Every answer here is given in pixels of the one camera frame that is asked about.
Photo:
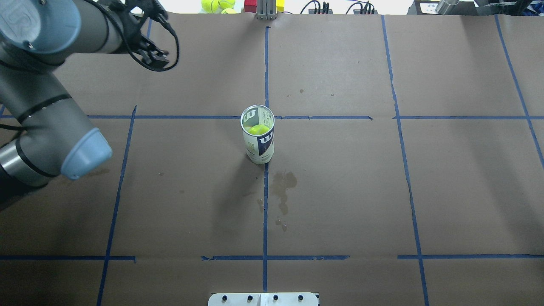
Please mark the white tennis ball can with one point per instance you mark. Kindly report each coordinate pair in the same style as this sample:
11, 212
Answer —
257, 123

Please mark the red cube block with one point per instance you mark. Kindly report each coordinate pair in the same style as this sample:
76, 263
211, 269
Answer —
250, 6

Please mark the yellow cube block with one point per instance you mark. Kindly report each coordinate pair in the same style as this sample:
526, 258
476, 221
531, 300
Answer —
280, 5

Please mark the small steel cup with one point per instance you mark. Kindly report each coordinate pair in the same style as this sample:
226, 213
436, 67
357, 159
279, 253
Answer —
446, 7

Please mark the aluminium frame post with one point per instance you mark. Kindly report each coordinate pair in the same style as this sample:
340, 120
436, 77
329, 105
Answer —
266, 10

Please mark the black power strip far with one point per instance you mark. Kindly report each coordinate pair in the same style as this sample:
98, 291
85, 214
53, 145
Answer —
316, 7

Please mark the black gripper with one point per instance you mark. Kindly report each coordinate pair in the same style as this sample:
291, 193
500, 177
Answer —
135, 41

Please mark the spare tennis ball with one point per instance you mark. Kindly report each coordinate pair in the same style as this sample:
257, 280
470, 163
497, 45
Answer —
229, 11
226, 4
210, 6

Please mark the spare tennis ball right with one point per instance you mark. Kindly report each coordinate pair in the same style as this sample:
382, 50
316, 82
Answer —
229, 11

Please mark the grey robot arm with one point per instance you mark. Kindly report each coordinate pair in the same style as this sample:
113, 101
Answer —
54, 136

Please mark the yellow tennis ball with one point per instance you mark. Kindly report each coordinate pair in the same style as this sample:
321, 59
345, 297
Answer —
258, 129

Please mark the spare tennis ball lower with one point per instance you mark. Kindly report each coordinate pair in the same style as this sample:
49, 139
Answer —
226, 4

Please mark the spare tennis ball upper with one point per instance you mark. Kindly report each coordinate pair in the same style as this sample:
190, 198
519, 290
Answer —
210, 6

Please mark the black power strip near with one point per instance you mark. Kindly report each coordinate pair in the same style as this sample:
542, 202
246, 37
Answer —
361, 7

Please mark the white camera post with base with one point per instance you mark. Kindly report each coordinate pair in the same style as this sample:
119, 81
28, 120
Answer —
265, 299

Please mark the black power strip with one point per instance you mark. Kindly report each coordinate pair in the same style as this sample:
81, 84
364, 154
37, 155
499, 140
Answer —
361, 7
316, 7

